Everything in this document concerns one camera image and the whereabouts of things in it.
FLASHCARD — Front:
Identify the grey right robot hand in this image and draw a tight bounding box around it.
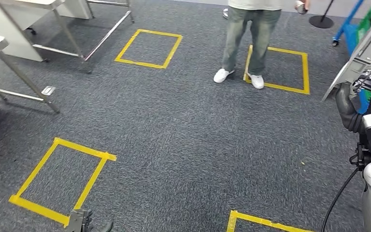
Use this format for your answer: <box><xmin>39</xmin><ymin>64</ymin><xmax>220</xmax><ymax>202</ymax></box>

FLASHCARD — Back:
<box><xmin>335</xmin><ymin>70</ymin><xmax>371</xmax><ymax>125</ymax></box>

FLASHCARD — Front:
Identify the white block desk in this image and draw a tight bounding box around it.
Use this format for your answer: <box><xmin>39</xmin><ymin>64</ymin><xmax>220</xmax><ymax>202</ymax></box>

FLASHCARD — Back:
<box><xmin>0</xmin><ymin>6</ymin><xmax>45</xmax><ymax>63</ymax></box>

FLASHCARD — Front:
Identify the person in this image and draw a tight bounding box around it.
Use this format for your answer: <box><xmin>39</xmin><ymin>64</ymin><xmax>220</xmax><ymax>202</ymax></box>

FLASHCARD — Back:
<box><xmin>213</xmin><ymin>0</ymin><xmax>311</xmax><ymax>90</ymax></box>

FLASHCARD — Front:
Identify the yellow floor tape square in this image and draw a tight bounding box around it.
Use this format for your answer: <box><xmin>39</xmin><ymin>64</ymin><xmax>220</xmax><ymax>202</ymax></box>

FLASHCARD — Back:
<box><xmin>114</xmin><ymin>29</ymin><xmax>184</xmax><ymax>70</ymax></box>
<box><xmin>226</xmin><ymin>210</ymin><xmax>315</xmax><ymax>232</ymax></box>
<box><xmin>9</xmin><ymin>137</ymin><xmax>118</xmax><ymax>227</ymax></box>
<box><xmin>243</xmin><ymin>44</ymin><xmax>311</xmax><ymax>96</ymax></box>

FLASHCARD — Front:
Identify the grey plastic wheel hubcap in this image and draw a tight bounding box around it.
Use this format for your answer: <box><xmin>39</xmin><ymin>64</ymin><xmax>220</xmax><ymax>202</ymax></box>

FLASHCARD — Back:
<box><xmin>321</xmin><ymin>6</ymin><xmax>371</xmax><ymax>103</ymax></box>

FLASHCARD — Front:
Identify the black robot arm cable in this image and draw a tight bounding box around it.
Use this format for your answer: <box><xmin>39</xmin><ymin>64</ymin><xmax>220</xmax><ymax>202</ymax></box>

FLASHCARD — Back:
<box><xmin>320</xmin><ymin>166</ymin><xmax>363</xmax><ymax>232</ymax></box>

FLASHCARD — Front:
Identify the steel floor socket plate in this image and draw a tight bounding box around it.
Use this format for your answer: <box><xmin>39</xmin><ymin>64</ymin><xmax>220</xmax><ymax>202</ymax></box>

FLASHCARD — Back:
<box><xmin>41</xmin><ymin>85</ymin><xmax>57</xmax><ymax>96</ymax></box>

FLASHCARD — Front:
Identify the blue metal shelf rack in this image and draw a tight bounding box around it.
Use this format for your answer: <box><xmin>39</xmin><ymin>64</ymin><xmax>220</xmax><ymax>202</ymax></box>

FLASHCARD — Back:
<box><xmin>332</xmin><ymin>0</ymin><xmax>370</xmax><ymax>114</ymax></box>

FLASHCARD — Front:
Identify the black stanchion post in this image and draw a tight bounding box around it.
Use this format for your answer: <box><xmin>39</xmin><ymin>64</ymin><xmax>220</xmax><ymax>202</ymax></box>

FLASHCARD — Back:
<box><xmin>308</xmin><ymin>0</ymin><xmax>336</xmax><ymax>29</ymax></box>

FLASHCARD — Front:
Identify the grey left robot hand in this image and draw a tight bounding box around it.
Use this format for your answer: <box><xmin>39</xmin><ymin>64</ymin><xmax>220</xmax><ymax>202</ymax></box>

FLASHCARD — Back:
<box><xmin>83</xmin><ymin>209</ymin><xmax>114</xmax><ymax>232</ymax></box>

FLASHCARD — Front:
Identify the person's left hand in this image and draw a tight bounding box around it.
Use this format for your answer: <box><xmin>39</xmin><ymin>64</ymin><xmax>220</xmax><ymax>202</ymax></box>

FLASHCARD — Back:
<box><xmin>294</xmin><ymin>0</ymin><xmax>311</xmax><ymax>15</ymax></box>

